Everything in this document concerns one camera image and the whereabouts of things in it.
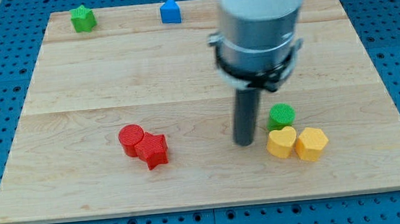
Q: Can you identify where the red cylinder block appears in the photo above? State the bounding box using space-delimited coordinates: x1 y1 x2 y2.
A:
118 124 144 157

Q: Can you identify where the yellow heart block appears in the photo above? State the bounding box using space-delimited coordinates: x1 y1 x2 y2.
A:
266 126 297 158

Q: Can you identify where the green cylinder block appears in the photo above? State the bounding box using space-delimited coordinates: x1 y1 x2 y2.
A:
267 103 296 132

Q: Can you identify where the red star block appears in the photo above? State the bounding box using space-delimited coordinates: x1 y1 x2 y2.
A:
135 132 169 170

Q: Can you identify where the light wooden board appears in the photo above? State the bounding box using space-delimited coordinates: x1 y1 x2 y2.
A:
0 0 400 224

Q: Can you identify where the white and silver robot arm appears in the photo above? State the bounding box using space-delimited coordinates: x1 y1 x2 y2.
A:
208 0 304 92

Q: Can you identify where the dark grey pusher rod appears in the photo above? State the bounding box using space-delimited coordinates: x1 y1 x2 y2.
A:
233 89 260 147

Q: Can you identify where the green star block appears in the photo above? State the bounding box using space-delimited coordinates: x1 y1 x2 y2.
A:
69 5 97 33

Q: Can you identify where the blue triangle block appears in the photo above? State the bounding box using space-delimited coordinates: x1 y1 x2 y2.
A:
159 0 182 24

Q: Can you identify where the yellow hexagon block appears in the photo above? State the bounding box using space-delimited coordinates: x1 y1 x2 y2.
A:
294 127 329 162

